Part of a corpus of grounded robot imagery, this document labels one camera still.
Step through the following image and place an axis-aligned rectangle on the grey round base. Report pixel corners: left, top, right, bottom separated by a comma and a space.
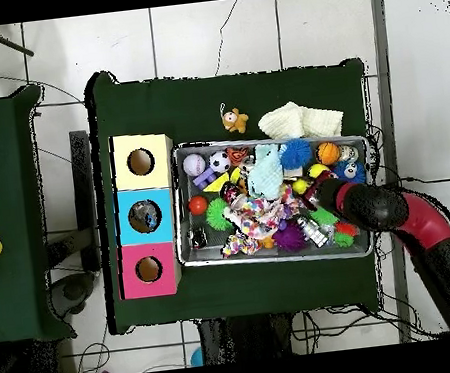
47, 270, 100, 319

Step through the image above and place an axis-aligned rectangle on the shallow mesh bin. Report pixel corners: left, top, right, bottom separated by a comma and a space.
165, 122, 382, 278

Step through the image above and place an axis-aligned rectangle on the mint green cloth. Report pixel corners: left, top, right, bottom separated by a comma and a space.
243, 142, 288, 204

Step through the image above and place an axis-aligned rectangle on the small bright green toy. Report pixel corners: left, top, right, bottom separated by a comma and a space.
203, 196, 237, 234

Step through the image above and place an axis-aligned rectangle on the purple spiky toy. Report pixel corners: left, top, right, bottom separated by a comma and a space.
270, 218, 311, 255

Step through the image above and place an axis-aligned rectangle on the brown plush monkey toy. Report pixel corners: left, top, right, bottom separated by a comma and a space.
218, 99, 251, 136

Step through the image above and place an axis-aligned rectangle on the yellow cheese wedge toy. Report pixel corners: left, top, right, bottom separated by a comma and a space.
200, 167, 244, 194

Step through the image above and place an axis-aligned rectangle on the thin dark cable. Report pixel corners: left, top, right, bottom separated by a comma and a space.
206, 0, 246, 77

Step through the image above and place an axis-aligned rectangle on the dark rod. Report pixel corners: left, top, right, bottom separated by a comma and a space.
0, 20, 36, 61

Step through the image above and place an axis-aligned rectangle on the wooden box with three holes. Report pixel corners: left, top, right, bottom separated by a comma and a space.
100, 129, 191, 302

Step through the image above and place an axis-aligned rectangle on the small crushed clear bottle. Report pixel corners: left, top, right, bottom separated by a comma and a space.
295, 213, 331, 250

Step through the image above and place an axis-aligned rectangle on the black power cable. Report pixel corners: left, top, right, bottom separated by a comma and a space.
372, 170, 450, 206

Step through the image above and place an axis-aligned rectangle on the small soccer ball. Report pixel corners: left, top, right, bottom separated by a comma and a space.
207, 150, 232, 174

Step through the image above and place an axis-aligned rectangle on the colourful dotted paper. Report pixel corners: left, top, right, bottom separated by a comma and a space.
223, 187, 308, 243

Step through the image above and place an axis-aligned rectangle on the orange toy basketball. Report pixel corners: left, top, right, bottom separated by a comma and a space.
315, 139, 343, 168

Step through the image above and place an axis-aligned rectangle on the blue spiky puffer toy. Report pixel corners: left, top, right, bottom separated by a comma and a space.
332, 158, 369, 188

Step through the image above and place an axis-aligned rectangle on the white baseball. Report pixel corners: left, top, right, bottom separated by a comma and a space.
181, 152, 208, 178

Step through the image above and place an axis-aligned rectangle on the small blue spiky puffer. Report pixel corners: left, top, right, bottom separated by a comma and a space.
277, 137, 314, 171

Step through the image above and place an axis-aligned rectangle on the small orange ball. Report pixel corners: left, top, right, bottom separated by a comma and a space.
186, 194, 210, 217

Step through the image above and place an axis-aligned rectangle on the cream knitted cloth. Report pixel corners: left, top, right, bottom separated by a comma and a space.
255, 95, 347, 145

